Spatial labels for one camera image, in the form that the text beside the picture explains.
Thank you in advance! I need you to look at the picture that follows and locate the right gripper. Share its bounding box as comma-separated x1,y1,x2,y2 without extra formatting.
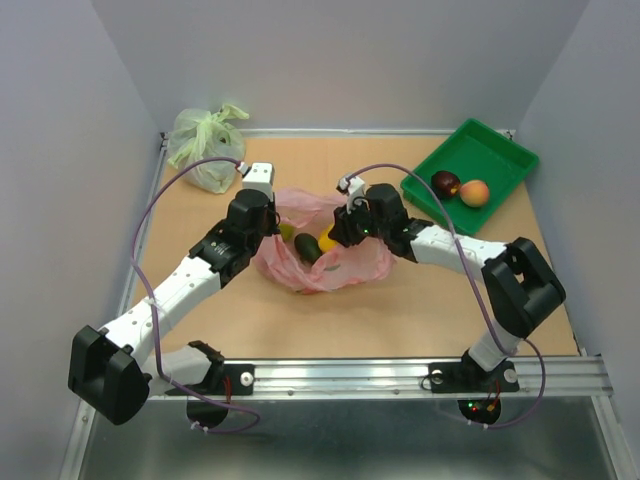
326,195,389,248

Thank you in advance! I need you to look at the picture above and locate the pink plastic bag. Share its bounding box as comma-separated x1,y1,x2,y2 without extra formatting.
253,188,395,294

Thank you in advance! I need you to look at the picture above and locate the dark red fruit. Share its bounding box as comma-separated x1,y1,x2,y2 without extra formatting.
431,170,461,199

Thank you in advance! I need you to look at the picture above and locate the peach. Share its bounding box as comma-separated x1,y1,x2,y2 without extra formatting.
459,179,490,208

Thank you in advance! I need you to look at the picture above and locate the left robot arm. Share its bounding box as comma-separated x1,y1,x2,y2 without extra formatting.
68,186,277,425

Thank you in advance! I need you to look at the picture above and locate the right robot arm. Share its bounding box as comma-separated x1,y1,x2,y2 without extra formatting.
329,177,566,392

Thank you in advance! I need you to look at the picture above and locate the yellow green fruit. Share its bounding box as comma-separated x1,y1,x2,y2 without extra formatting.
279,223,295,242

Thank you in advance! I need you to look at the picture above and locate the green plastic bag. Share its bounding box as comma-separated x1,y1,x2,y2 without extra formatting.
167,103,250,194

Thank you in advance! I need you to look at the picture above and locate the dark green avocado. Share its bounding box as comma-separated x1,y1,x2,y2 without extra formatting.
294,233,323,265

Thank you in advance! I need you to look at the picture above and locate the green plastic tray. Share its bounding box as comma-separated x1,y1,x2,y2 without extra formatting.
401,118,539,236

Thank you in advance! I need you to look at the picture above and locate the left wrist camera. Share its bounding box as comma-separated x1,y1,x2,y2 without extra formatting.
236,162,275,200

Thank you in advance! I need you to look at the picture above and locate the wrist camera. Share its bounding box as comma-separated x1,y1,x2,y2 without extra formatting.
236,162,275,200
336,175,366,210

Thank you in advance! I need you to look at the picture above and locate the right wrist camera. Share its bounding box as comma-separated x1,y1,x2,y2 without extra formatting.
336,175,366,210

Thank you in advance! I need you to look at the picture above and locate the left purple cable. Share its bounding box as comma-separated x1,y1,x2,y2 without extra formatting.
129,157,261,434

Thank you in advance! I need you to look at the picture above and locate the purple cable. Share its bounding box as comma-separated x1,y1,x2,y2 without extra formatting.
129,157,261,434
344,163,547,431

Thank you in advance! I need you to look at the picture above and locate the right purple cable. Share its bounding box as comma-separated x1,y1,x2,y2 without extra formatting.
344,163,547,431

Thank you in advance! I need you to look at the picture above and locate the aluminium mounting rail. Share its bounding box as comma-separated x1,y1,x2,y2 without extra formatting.
61,356,639,479

